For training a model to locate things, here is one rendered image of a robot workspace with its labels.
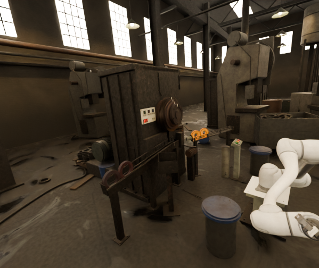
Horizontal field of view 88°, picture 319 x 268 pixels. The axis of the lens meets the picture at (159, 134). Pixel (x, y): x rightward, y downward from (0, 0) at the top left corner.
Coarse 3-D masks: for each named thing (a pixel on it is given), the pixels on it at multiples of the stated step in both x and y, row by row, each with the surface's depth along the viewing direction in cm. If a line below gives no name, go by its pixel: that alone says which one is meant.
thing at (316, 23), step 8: (312, 8) 685; (304, 16) 723; (312, 16) 689; (304, 24) 723; (312, 24) 694; (304, 32) 726; (312, 32) 698; (304, 40) 724; (312, 40) 704; (304, 48) 730; (304, 56) 736; (312, 80) 763
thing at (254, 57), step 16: (240, 32) 385; (240, 48) 383; (256, 48) 359; (272, 48) 407; (224, 64) 420; (240, 64) 390; (256, 64) 365; (272, 64) 403; (224, 80) 428; (240, 80) 398; (256, 80) 386; (224, 96) 438; (240, 96) 426; (224, 112) 445; (240, 112) 415; (256, 112) 379; (224, 128) 455; (240, 128) 423
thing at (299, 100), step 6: (294, 96) 476; (300, 96) 443; (306, 96) 417; (312, 96) 394; (318, 96) 390; (294, 102) 476; (300, 102) 443; (306, 102) 417; (312, 102) 396; (318, 102) 393; (294, 108) 477; (300, 108) 444; (306, 108) 417
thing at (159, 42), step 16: (176, 0) 665; (208, 16) 923; (160, 32) 591; (208, 32) 941; (224, 32) 1188; (160, 48) 599; (208, 48) 960; (160, 64) 606; (208, 64) 980; (0, 144) 274; (0, 160) 276; (0, 176) 277; (0, 192) 272
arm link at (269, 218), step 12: (288, 156) 105; (288, 168) 99; (288, 180) 94; (276, 192) 92; (264, 204) 87; (252, 216) 85; (264, 216) 81; (276, 216) 79; (264, 228) 80; (276, 228) 77; (288, 228) 75
